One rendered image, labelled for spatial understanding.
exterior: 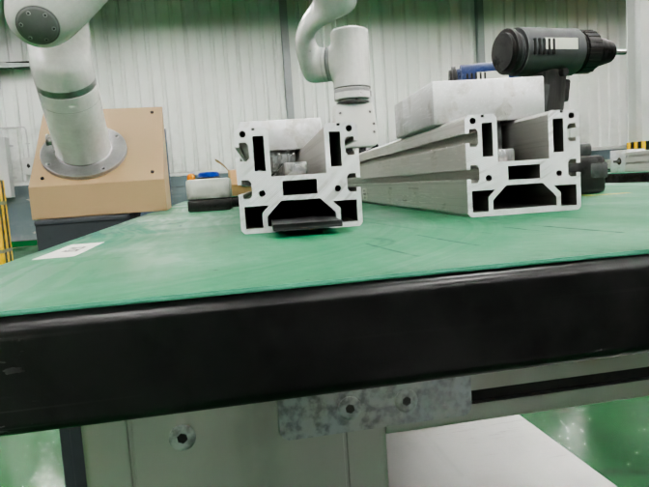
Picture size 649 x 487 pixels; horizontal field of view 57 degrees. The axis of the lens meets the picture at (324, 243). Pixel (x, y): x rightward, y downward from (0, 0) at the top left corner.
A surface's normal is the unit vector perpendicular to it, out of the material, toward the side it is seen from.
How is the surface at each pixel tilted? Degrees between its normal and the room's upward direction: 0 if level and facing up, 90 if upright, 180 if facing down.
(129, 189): 90
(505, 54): 90
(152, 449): 90
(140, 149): 42
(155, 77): 90
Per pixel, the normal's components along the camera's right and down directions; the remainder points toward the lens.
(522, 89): 0.11, 0.09
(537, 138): -0.99, 0.07
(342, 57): -0.43, 0.12
